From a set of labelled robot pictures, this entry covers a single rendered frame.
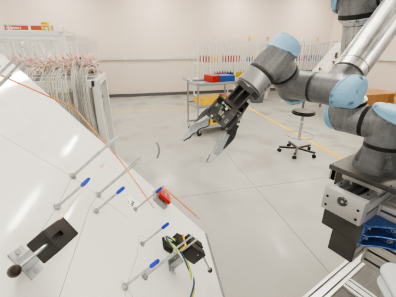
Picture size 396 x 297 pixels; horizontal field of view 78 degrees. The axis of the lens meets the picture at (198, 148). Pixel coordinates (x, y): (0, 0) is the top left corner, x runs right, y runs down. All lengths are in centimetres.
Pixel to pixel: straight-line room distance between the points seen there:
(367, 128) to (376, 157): 10
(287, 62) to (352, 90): 16
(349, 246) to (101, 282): 86
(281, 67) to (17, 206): 60
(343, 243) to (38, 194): 98
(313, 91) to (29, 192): 63
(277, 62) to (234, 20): 867
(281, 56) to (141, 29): 810
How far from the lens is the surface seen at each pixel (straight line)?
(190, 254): 66
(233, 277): 207
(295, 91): 69
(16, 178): 53
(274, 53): 65
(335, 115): 107
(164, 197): 85
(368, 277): 209
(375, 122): 103
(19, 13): 917
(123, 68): 867
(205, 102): 458
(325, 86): 65
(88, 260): 51
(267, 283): 208
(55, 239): 39
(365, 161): 106
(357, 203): 97
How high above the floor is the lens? 158
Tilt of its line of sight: 23 degrees down
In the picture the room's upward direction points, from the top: straight up
